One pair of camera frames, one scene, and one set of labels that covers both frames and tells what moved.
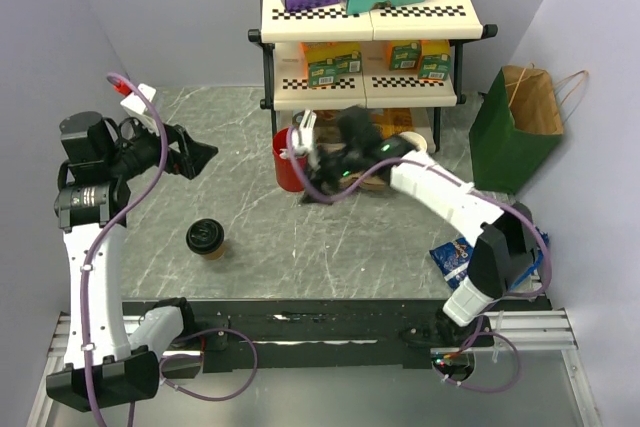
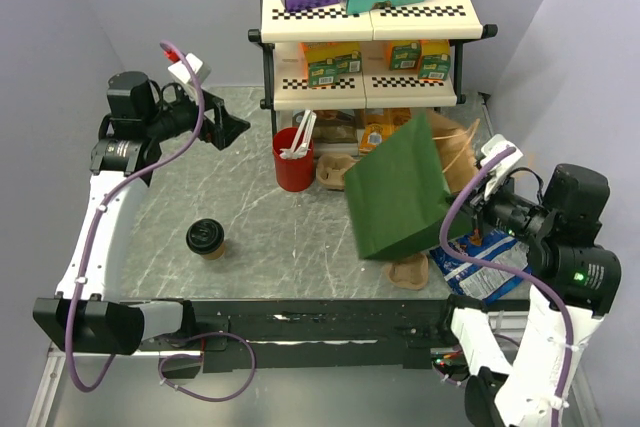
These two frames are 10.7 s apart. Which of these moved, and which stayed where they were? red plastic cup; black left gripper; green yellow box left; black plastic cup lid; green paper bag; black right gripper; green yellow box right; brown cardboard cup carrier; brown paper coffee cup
Moved: black left gripper; black right gripper; brown cardboard cup carrier; green paper bag
Stayed: brown paper coffee cup; red plastic cup; black plastic cup lid; green yellow box right; green yellow box left
